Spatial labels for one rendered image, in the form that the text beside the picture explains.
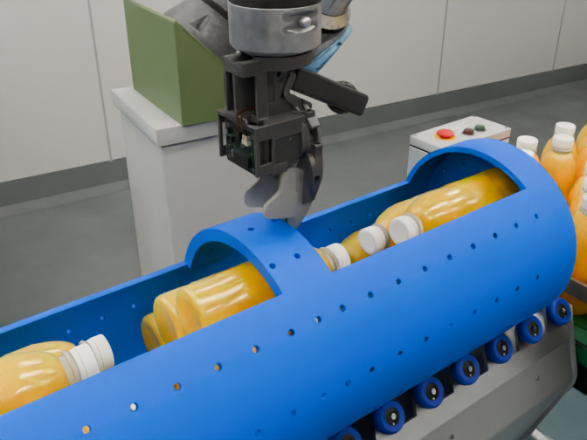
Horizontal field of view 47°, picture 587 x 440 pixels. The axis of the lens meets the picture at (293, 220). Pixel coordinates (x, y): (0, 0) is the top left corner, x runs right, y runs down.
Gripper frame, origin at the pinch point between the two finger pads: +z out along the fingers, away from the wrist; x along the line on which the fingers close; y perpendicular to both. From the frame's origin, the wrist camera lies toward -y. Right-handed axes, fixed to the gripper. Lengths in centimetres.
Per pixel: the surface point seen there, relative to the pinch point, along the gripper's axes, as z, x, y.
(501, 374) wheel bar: 31.2, 11.6, -29.9
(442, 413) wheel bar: 31.1, 11.6, -16.9
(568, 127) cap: 12, -15, -82
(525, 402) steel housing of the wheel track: 38, 14, -35
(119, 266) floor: 124, -192, -48
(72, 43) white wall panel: 44, -274, -71
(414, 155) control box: 18, -32, -55
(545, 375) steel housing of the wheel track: 36, 13, -40
